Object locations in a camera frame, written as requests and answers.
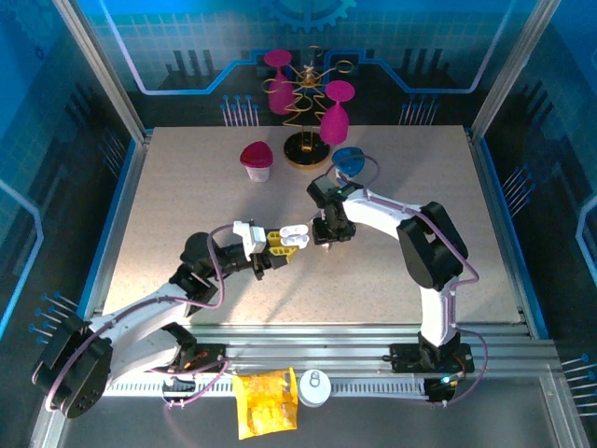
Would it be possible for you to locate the white earbuds charging case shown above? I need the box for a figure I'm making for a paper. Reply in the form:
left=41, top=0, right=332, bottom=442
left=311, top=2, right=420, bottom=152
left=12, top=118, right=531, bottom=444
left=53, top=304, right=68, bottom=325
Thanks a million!
left=278, top=223, right=311, bottom=249

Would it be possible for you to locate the white cup with blue lid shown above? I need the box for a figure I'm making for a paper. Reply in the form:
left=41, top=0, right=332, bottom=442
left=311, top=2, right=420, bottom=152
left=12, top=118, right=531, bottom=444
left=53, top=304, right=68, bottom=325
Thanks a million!
left=331, top=147, right=366, bottom=181

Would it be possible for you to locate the white cup with pink lid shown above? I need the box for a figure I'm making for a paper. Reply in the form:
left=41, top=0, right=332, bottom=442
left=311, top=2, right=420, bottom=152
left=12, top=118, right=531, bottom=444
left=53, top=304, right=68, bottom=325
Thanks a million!
left=239, top=141, right=274, bottom=184

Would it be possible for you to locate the magenta wine glass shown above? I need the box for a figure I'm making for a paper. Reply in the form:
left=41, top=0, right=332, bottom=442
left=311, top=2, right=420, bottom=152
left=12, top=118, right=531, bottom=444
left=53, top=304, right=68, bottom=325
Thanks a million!
left=263, top=49, right=295, bottom=116
left=319, top=79, right=356, bottom=146

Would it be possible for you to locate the white pull-tab can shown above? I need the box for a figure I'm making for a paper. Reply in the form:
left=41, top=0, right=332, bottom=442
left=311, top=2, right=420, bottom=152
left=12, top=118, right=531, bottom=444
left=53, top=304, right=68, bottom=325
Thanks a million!
left=297, top=368, right=333, bottom=408

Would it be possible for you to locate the yellow snack bag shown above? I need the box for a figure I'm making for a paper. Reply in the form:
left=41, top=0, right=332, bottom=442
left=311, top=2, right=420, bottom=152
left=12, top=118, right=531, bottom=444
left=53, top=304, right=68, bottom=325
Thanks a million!
left=231, top=367, right=299, bottom=441

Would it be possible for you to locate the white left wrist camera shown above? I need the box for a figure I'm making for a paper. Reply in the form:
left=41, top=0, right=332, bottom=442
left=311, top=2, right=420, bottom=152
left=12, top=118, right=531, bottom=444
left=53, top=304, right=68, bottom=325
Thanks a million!
left=231, top=220, right=268, bottom=258

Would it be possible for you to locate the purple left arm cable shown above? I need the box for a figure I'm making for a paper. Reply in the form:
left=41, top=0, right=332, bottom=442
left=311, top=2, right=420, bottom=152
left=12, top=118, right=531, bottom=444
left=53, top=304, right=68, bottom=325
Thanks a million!
left=31, top=222, right=248, bottom=414

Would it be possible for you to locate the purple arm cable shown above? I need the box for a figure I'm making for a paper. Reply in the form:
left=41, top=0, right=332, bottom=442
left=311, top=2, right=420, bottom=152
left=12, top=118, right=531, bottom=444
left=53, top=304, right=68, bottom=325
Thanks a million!
left=31, top=222, right=248, bottom=414
left=331, top=154, right=489, bottom=406

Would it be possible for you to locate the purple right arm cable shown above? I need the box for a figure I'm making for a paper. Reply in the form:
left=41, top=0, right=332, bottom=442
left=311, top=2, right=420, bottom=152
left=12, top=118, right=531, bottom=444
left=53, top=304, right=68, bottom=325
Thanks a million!
left=331, top=154, right=489, bottom=406

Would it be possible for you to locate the gold wire glass rack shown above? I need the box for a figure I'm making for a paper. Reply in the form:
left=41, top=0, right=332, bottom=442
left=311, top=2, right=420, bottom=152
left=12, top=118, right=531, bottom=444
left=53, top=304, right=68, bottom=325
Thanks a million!
left=261, top=45, right=355, bottom=170

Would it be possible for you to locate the aluminium frame rail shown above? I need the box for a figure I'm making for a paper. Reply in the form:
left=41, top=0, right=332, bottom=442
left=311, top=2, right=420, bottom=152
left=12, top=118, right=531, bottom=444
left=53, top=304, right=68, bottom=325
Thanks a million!
left=88, top=324, right=561, bottom=374

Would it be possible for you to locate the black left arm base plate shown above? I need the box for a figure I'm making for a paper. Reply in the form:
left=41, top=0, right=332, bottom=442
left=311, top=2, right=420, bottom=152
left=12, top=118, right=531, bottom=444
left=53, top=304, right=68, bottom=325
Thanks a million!
left=158, top=340, right=229, bottom=374

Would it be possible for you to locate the black cable connector box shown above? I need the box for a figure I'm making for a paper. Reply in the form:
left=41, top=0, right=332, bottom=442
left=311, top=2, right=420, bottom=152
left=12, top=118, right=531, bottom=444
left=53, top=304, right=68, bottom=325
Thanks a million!
left=161, top=375, right=197, bottom=405
left=426, top=371, right=462, bottom=405

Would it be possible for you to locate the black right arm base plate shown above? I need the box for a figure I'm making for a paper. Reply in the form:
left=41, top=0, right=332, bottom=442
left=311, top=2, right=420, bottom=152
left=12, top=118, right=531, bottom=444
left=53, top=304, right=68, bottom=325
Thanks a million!
left=389, top=343, right=476, bottom=374

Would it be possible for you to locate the white slotted cable duct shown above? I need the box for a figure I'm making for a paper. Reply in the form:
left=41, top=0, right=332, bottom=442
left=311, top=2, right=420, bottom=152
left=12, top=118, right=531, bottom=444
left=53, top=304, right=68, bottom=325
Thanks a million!
left=104, top=375, right=430, bottom=399

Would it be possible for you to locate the aluminium frame post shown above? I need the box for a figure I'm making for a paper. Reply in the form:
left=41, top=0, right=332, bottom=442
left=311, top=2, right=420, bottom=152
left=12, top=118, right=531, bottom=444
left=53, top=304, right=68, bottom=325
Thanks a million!
left=468, top=0, right=563, bottom=139
left=51, top=0, right=153, bottom=144

